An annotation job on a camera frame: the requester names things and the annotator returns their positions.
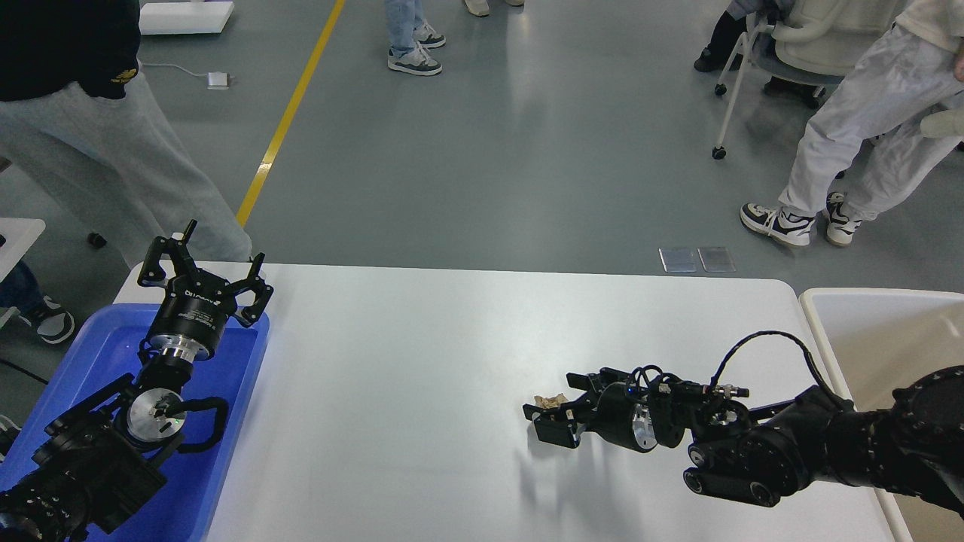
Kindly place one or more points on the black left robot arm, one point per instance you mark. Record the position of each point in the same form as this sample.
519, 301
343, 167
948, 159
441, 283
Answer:
101, 462

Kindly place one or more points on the seated person blue jeans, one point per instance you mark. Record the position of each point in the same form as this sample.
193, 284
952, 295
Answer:
20, 290

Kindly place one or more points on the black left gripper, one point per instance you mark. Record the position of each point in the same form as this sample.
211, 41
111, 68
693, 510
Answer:
190, 318

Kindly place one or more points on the right metal floor plate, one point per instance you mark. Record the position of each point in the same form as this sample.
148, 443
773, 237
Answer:
716, 259

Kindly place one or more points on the metal floor plate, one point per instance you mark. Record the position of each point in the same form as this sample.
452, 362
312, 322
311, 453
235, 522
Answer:
678, 260
716, 259

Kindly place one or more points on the white side table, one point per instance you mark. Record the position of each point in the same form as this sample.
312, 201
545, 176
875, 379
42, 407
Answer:
18, 236

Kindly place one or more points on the left metal floor plate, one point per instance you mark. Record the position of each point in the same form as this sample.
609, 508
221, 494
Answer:
678, 260

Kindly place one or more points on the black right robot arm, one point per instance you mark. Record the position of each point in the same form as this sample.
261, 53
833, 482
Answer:
760, 455

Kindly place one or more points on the person in grey sweatpants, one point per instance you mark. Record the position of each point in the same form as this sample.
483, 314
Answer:
79, 118

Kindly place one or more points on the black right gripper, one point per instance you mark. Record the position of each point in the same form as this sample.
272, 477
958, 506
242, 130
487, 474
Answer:
623, 417

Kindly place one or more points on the white office chair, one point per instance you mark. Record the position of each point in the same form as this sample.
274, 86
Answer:
817, 44

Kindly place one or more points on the brown paper ball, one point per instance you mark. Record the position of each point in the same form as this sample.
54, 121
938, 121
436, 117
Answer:
549, 403

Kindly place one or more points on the person in white clothes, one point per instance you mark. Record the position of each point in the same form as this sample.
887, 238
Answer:
863, 152

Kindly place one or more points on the person in black trousers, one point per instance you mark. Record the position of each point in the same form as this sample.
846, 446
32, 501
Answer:
730, 26

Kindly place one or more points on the white board on floor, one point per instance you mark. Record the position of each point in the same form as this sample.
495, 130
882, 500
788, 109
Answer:
185, 18

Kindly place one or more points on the person in blue jeans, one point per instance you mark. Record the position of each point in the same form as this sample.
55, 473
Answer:
410, 39

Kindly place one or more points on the white plastic bin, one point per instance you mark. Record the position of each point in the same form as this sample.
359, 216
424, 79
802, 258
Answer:
874, 340

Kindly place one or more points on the white power adapter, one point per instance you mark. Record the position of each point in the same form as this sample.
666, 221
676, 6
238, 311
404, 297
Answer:
217, 80

